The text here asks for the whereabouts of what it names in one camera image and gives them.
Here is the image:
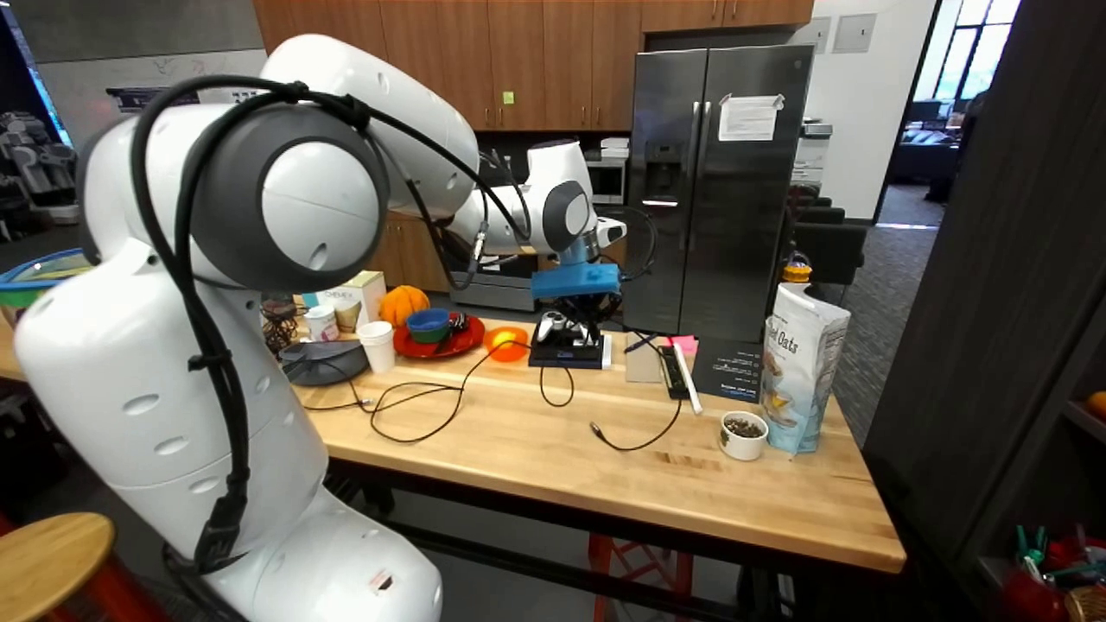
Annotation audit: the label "wooden stool red frame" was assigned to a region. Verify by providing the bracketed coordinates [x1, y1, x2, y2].
[587, 529, 699, 622]
[0, 511, 123, 622]

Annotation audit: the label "red green toys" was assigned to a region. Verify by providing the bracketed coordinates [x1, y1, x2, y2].
[995, 521, 1106, 622]

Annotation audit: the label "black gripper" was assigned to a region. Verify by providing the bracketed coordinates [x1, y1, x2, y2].
[550, 294, 610, 337]

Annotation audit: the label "orange bowl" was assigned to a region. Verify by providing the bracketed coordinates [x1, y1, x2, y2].
[485, 321, 532, 366]

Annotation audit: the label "white paper note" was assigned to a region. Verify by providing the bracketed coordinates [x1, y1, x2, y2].
[716, 93, 788, 147]

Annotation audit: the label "white cardboard box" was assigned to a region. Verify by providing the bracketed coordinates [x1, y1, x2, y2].
[332, 271, 390, 325]

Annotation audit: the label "white marker pen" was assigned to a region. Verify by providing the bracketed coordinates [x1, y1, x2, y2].
[670, 341, 704, 415]

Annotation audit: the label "flat black box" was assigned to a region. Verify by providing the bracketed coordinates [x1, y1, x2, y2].
[524, 337, 608, 373]

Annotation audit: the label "orange pumpkin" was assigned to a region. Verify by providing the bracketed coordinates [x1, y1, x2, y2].
[378, 285, 432, 329]

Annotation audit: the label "red plate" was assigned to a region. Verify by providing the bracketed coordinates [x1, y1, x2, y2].
[390, 316, 488, 362]

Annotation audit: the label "black usb cable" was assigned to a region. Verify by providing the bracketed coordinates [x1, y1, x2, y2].
[299, 339, 688, 457]

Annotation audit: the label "black countertop appliance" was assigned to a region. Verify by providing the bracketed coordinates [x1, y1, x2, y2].
[476, 246, 545, 310]

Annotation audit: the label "tan block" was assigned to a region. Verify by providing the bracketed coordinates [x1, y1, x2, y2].
[621, 339, 666, 388]

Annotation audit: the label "brown paper cup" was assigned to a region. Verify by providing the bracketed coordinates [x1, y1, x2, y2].
[325, 292, 367, 339]

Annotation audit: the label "wooden wall cabinets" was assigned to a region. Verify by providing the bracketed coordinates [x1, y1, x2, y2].
[253, 0, 815, 136]

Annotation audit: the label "small white cup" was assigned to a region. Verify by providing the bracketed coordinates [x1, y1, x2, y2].
[718, 409, 772, 464]

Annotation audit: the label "white printed carton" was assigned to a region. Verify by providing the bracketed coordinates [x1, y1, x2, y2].
[758, 279, 853, 457]

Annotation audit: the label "blue plastic container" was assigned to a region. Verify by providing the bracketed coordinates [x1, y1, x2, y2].
[0, 250, 98, 310]

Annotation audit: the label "black refrigerator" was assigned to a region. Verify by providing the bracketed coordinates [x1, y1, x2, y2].
[618, 41, 815, 345]

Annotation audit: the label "white wall plate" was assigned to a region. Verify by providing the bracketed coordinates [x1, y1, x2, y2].
[829, 11, 878, 57]

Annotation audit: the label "black remote control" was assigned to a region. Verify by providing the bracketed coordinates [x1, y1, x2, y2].
[654, 341, 691, 403]

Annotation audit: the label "black printed box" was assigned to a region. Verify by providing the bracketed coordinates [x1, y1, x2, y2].
[691, 337, 772, 405]

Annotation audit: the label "black table frame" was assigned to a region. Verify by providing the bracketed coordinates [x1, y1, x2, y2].
[321, 454, 901, 622]

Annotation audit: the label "white mug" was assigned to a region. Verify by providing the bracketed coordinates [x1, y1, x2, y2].
[299, 301, 337, 345]

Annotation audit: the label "black robot cable harness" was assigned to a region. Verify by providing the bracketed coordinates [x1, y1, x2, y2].
[128, 72, 534, 579]

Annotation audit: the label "dark shelving unit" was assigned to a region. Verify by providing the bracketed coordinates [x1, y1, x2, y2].
[860, 0, 1106, 622]

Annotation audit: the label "black low cabinet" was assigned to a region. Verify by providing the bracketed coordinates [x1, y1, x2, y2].
[792, 188, 873, 287]

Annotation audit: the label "white paper cup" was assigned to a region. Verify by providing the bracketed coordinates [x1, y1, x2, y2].
[357, 320, 397, 373]

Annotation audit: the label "blue green bowl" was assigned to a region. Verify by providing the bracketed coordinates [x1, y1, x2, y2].
[405, 306, 469, 345]

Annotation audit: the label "white microwave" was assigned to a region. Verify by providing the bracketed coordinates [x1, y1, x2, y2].
[584, 156, 632, 212]

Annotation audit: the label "grey game controller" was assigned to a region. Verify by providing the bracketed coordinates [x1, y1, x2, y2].
[532, 308, 602, 352]

